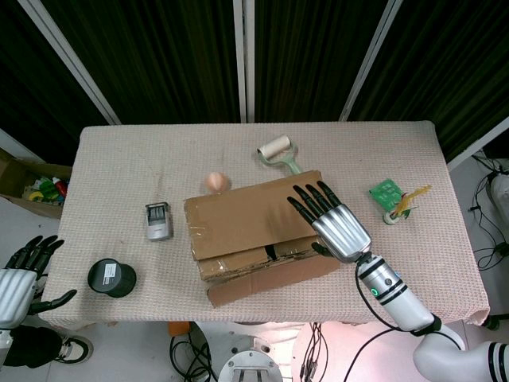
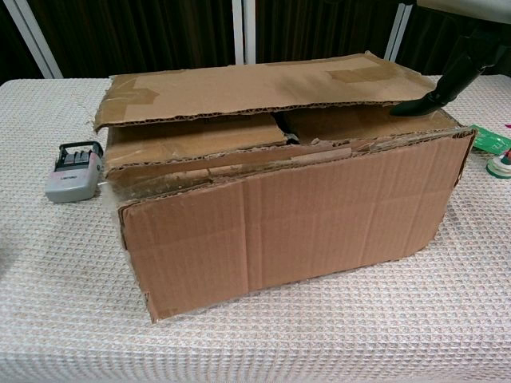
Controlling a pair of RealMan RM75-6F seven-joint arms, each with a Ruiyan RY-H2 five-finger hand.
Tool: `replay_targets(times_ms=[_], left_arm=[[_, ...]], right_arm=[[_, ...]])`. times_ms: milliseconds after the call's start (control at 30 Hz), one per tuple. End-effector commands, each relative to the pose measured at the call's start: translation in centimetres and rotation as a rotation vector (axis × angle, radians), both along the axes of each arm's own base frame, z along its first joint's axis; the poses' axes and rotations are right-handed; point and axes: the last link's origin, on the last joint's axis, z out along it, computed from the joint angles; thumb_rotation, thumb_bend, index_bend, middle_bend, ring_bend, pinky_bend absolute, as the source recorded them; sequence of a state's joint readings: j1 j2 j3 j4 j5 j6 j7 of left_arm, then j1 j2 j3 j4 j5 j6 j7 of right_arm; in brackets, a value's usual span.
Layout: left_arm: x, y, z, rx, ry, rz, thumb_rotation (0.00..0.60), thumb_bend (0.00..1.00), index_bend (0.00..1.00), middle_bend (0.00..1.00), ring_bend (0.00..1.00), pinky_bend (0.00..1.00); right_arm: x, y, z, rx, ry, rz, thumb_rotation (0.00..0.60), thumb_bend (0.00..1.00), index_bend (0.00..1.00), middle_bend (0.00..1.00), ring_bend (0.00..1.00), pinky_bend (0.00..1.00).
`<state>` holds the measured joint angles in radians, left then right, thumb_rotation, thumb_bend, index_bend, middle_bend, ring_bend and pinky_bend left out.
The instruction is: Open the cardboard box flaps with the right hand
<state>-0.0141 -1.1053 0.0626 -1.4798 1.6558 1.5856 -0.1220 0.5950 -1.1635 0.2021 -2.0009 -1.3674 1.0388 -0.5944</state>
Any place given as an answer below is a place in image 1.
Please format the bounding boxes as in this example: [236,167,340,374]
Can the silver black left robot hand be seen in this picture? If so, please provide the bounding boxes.
[0,235,78,329]

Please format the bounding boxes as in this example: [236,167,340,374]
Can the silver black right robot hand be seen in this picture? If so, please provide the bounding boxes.
[286,181,374,264]

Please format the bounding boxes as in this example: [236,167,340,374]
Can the brown cardboard box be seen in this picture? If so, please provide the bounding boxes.
[182,170,348,310]

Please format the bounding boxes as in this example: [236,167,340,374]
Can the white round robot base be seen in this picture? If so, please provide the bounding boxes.
[217,349,282,382]

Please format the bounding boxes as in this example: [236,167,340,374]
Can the cardboard box of toys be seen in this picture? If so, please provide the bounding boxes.
[0,149,73,220]

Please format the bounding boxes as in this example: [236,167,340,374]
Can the black trouser leg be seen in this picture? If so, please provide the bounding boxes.
[0,324,67,369]

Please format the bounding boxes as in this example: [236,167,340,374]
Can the green packet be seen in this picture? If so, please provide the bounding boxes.
[367,179,403,208]

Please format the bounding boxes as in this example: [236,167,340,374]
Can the yellow feather shuttlecock toy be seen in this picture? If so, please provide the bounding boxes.
[382,185,433,226]

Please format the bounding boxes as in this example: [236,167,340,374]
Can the black white sneaker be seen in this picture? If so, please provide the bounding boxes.
[55,333,95,365]

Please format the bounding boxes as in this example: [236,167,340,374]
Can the black cylinder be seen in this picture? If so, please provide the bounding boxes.
[87,258,138,298]

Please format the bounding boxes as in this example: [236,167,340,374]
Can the white robot torso shell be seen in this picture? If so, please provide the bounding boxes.
[292,321,418,382]

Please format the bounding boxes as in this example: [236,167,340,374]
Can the peach egg-shaped toy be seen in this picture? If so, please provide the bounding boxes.
[204,171,231,194]

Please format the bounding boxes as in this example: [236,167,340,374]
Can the grey date stamp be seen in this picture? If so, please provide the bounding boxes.
[144,201,174,242]

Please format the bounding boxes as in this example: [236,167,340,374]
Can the beige waffle tablecloth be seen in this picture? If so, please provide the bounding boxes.
[39,120,491,328]

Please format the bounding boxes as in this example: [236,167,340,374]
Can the white floor device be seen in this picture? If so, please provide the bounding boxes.
[488,170,509,224]

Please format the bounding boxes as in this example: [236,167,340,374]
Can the orange object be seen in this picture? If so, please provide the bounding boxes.
[167,321,191,338]

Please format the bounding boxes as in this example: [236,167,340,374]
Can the dark green room divider panel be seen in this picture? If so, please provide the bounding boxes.
[244,0,398,123]
[345,0,509,172]
[39,0,244,125]
[0,0,115,164]

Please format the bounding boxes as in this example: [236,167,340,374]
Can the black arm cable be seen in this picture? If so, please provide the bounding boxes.
[342,264,466,382]

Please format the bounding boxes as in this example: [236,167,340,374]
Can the black cable bundle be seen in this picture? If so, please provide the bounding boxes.
[300,322,325,382]

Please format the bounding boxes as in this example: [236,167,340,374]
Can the black floor cables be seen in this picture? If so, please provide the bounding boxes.
[468,154,509,271]
[169,333,220,382]

